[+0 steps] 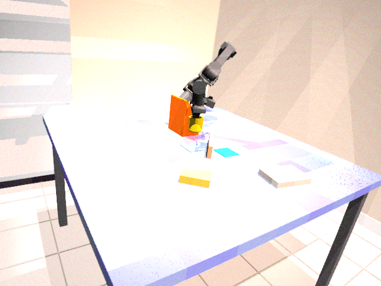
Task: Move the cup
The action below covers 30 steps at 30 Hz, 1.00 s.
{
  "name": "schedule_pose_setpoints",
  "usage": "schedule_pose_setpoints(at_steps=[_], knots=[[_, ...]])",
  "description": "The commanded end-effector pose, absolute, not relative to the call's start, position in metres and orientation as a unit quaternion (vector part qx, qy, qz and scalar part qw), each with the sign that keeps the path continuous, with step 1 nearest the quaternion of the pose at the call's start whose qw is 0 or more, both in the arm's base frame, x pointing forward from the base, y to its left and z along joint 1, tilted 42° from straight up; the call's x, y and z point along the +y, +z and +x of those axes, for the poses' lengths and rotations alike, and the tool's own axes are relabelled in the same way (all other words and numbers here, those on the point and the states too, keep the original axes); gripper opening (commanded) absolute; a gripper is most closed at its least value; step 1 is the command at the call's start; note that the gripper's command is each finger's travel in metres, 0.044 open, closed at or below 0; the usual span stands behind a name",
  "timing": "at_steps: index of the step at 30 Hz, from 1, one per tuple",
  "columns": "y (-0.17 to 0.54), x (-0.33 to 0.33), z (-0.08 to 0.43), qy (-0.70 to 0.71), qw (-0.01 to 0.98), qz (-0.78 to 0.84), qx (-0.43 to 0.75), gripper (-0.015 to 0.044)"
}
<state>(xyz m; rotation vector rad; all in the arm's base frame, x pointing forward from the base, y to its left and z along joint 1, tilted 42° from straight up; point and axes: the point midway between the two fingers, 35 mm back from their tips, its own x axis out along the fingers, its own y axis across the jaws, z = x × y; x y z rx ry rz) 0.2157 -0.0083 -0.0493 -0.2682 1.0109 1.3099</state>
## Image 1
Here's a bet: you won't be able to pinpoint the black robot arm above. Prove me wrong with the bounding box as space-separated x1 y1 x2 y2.
179 42 236 108

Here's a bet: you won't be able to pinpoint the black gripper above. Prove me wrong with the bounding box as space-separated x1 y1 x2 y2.
190 91 206 119

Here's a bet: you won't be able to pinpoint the yellow rectangular block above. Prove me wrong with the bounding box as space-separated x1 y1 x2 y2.
179 167 212 188

